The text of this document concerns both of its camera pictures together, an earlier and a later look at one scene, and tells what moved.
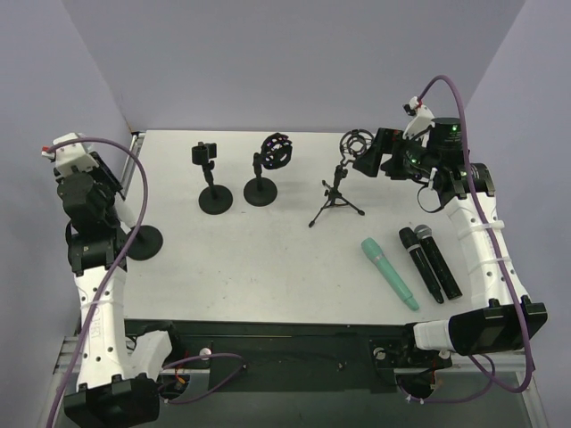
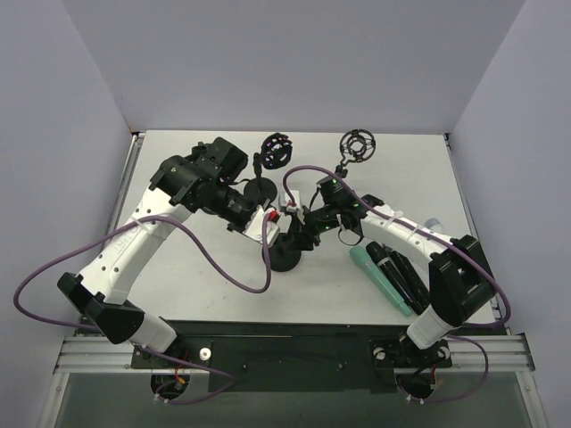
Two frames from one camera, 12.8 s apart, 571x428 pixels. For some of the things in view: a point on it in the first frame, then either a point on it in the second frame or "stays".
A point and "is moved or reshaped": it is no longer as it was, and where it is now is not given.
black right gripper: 385,149 -> 312,221
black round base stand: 146,243 is moved or reshaped
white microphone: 125,213 -> 434,225
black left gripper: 109,174 -> 244,220
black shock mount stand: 276,152 stays
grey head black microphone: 424,233 is moved or reshaped
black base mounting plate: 293,358 stays
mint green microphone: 373,250 -> 363,258
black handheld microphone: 410,241 is moved or reshaped
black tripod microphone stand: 353,144 stays
